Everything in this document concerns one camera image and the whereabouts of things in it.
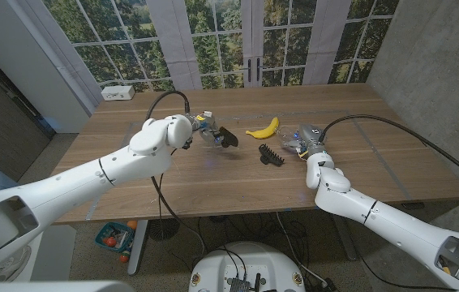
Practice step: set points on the metal table leg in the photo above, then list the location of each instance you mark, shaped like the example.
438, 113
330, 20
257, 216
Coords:
350, 249
136, 251

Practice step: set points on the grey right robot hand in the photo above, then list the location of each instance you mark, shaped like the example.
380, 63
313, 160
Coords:
310, 140

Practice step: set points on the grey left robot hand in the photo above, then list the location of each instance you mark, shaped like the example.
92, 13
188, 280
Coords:
209, 130

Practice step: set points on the clear plastic spray bottle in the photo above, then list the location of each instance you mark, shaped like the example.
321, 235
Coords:
285, 140

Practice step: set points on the black floor fan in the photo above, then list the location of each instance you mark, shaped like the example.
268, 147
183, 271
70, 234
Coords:
164, 229

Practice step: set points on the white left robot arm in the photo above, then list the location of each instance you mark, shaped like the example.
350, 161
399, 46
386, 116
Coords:
71, 190

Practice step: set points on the white power outlet box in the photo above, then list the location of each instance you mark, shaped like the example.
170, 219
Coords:
117, 93

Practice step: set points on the yellow banana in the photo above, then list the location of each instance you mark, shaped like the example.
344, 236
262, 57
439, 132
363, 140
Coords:
266, 131

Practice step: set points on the teal toy basket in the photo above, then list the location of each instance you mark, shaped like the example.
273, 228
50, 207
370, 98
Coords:
116, 239

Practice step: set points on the printed window garden backdrop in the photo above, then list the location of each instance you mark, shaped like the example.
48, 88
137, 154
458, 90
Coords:
132, 40

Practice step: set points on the white storage box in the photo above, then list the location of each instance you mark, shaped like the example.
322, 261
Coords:
57, 251

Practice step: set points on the black hair claw clip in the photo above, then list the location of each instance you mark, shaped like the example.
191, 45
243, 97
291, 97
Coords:
270, 156

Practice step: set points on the white sneaker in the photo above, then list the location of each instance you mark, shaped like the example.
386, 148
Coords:
10, 269

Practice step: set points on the red toy ball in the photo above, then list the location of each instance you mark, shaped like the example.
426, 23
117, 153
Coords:
111, 242

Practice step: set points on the white robot torso base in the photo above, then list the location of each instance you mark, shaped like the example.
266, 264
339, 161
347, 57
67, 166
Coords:
245, 261

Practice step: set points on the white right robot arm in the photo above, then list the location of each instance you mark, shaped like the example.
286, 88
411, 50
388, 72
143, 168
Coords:
387, 227

